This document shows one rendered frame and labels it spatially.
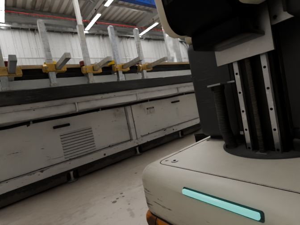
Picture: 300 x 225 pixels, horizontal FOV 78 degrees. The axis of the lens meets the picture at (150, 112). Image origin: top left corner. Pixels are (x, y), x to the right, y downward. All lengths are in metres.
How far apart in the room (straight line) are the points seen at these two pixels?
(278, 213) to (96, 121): 1.46
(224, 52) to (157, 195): 0.48
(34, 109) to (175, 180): 1.02
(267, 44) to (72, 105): 1.16
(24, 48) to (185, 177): 8.79
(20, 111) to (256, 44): 1.21
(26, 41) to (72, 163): 7.88
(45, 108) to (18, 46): 7.77
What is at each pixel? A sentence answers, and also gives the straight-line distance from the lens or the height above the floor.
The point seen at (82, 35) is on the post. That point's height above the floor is 1.05.
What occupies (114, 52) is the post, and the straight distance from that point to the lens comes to 1.58.
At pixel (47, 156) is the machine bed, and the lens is 1.58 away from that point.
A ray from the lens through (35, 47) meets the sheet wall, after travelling 9.12.
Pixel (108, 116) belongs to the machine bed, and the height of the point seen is 0.43.
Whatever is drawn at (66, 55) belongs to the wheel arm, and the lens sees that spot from 1.15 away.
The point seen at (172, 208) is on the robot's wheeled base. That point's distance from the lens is 0.58.
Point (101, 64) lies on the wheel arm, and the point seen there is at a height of 0.80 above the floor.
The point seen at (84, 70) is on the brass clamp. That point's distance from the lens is 1.43.
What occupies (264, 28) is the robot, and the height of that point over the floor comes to 0.62.
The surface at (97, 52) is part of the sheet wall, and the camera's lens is 9.89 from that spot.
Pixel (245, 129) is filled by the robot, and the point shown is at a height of 0.34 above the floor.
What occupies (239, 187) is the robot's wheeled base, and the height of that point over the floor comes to 0.28.
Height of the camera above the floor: 0.49
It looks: 3 degrees down
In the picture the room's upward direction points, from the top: 11 degrees counter-clockwise
